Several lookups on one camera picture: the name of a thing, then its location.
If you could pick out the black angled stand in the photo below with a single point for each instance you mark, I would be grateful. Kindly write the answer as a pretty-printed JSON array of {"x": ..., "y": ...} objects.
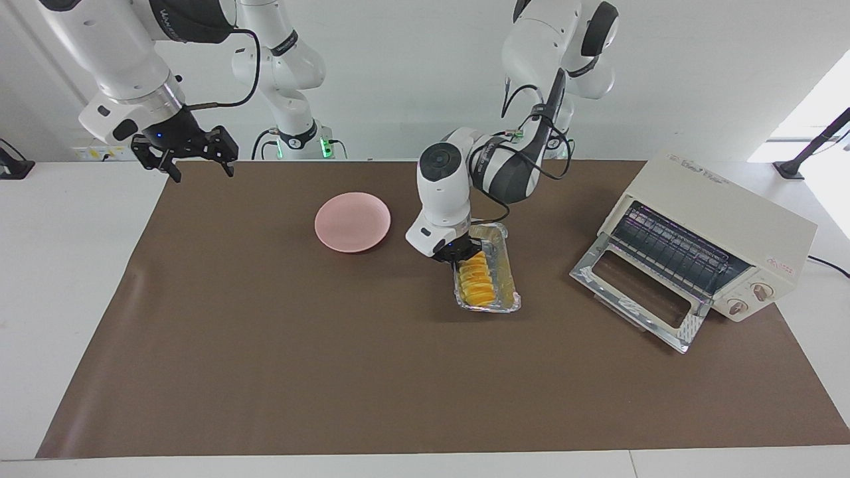
[{"x": 790, "y": 169}]

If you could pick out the aluminium foil tray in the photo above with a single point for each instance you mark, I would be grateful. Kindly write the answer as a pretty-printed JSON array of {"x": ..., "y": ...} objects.
[{"x": 508, "y": 285}]

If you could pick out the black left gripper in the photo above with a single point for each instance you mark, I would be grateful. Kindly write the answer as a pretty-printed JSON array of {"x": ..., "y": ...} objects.
[{"x": 458, "y": 247}]

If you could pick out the black table clamp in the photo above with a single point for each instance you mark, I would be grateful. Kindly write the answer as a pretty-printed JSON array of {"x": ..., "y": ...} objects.
[{"x": 13, "y": 169}]

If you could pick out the large cream oven knob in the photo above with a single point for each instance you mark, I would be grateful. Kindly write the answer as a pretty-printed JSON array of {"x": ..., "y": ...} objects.
[{"x": 762, "y": 291}]

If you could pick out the golden braided bread loaf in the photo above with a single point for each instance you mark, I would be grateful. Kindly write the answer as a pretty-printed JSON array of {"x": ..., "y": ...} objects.
[{"x": 478, "y": 285}]

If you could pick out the cream toaster oven casing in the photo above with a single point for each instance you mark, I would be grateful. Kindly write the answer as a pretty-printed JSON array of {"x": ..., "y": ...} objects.
[{"x": 717, "y": 206}]

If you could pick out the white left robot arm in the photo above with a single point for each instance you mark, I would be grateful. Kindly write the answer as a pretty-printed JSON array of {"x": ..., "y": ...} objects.
[{"x": 441, "y": 192}]

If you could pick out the brown table mat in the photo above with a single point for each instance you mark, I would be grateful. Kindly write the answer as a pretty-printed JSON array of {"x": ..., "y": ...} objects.
[{"x": 332, "y": 372}]

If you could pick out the small cream oven knob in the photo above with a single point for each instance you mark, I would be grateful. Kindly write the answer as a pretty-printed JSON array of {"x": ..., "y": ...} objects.
[{"x": 737, "y": 307}]

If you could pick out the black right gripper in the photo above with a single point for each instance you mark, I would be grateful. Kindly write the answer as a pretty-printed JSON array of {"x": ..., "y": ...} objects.
[{"x": 174, "y": 136}]

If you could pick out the pink round plate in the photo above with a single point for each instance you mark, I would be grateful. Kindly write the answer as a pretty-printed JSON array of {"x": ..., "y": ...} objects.
[{"x": 352, "y": 222}]

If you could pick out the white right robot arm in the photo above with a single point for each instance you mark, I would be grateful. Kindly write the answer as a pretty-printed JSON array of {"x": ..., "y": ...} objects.
[{"x": 113, "y": 60}]

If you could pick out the glass oven door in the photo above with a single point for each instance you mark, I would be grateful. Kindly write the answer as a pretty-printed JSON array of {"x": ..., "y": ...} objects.
[{"x": 588, "y": 271}]

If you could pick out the white wall power outlet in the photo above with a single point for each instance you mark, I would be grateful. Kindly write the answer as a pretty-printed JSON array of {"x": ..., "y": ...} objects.
[{"x": 89, "y": 154}]

